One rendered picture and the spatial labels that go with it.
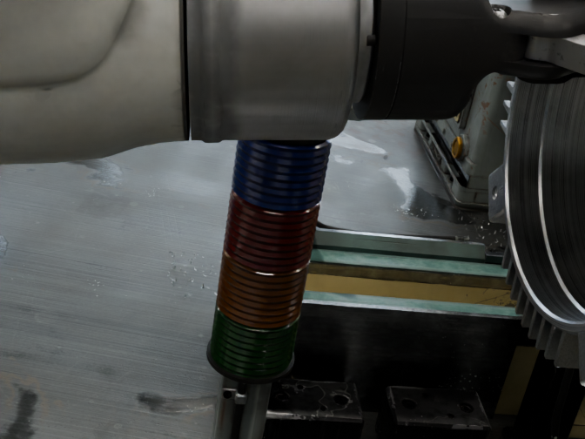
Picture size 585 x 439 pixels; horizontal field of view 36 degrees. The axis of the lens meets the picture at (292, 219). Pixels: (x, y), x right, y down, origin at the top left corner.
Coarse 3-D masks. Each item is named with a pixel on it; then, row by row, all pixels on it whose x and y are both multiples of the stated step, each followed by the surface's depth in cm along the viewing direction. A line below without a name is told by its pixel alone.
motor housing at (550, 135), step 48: (528, 96) 42; (576, 96) 42; (528, 144) 42; (576, 144) 42; (528, 192) 42; (576, 192) 42; (528, 240) 40; (576, 240) 41; (528, 288) 38; (576, 288) 38; (528, 336) 38; (576, 336) 35
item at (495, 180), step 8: (496, 176) 43; (488, 184) 44; (496, 184) 43; (488, 192) 43; (496, 192) 43; (488, 200) 43; (496, 200) 42; (488, 208) 43; (496, 208) 42; (488, 216) 43; (496, 216) 42; (504, 216) 42; (584, 336) 33; (584, 344) 33; (584, 352) 32; (584, 360) 32; (584, 368) 32; (584, 376) 32; (584, 384) 32
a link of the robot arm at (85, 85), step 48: (0, 0) 24; (48, 0) 25; (96, 0) 25; (144, 0) 26; (0, 48) 25; (48, 48) 25; (96, 48) 26; (144, 48) 27; (0, 96) 27; (48, 96) 27; (96, 96) 27; (144, 96) 28; (0, 144) 28; (48, 144) 29; (96, 144) 29; (144, 144) 30
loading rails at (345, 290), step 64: (320, 256) 102; (384, 256) 104; (448, 256) 106; (320, 320) 91; (384, 320) 92; (448, 320) 92; (512, 320) 93; (384, 384) 96; (448, 384) 97; (512, 384) 98
